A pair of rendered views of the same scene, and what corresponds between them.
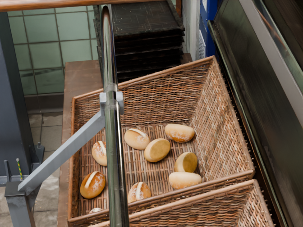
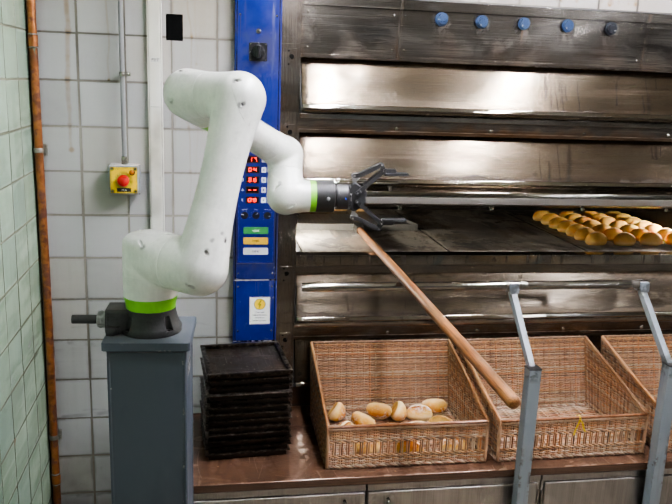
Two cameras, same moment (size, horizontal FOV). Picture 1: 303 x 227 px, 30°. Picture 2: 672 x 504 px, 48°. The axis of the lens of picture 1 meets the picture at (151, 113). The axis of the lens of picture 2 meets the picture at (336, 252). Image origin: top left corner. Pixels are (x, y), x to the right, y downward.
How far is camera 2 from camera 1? 301 cm
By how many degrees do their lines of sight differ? 87
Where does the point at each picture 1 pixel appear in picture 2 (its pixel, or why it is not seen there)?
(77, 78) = (219, 475)
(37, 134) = not seen: outside the picture
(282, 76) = (581, 202)
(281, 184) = (488, 312)
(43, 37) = not seen: outside the picture
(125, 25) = (261, 364)
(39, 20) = not seen: outside the picture
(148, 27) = (268, 356)
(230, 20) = (327, 299)
